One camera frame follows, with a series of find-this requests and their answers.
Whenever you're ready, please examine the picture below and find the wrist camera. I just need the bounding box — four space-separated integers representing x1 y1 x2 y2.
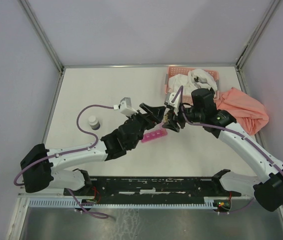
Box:
164 92 181 115
118 97 138 117

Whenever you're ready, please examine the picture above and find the aluminium frame post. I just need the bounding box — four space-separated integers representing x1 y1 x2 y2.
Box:
18 0 64 73
235 0 282 71

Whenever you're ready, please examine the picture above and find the white slotted cable duct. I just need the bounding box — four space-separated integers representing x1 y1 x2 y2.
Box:
28 197 220 209

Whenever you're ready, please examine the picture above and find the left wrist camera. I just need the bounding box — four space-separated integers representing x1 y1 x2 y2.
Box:
118 97 138 117

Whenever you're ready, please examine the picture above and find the pink plastic basket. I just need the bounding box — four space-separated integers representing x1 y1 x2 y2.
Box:
164 66 220 103

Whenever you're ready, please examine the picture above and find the pink weekly pill organizer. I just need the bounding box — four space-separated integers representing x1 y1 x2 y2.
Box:
141 128 168 143

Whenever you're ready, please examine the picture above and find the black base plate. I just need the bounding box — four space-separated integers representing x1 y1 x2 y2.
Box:
74 176 242 205

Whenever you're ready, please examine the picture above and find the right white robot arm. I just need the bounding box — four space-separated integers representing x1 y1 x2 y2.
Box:
163 86 283 212

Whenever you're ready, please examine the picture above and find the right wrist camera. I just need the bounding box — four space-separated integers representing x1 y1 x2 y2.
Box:
164 92 181 115

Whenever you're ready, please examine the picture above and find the white cap pill bottle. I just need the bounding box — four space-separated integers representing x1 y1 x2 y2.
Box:
88 115 101 131

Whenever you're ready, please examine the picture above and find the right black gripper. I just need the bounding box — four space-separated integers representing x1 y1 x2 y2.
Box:
161 101 204 133

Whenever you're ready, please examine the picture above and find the right aluminium frame post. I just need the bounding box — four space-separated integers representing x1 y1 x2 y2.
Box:
235 0 282 71

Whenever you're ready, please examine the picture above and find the left aluminium frame post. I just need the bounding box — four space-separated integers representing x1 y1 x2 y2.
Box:
18 0 64 73

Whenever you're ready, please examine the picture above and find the amber pill bottle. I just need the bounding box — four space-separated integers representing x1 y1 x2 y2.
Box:
162 110 173 123

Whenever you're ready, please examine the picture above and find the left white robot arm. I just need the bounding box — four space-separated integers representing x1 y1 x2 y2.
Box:
14 98 166 195

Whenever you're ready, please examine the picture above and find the salmon pink cloth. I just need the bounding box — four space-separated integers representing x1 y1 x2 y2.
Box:
214 87 269 136

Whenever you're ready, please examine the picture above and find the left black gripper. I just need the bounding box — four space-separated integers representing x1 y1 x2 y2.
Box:
126 103 166 136

